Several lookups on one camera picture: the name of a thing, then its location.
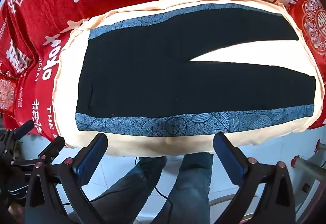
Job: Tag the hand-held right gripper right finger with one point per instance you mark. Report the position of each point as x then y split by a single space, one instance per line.
229 160

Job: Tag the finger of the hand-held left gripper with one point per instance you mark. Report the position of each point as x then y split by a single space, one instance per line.
54 145
24 128

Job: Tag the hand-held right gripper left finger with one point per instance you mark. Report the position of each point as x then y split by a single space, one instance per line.
89 156

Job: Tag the black pants with patterned stripes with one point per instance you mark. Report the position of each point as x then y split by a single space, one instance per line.
178 81

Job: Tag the person's right leg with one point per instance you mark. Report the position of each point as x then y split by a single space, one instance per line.
191 183

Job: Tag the person's leg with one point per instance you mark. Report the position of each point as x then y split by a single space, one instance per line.
191 183
132 188

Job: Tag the person's left leg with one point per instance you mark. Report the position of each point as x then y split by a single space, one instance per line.
132 188

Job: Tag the red embroidered pillow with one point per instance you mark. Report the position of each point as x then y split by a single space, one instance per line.
312 23

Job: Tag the grey metal frame tube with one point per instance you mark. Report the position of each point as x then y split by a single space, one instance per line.
310 166

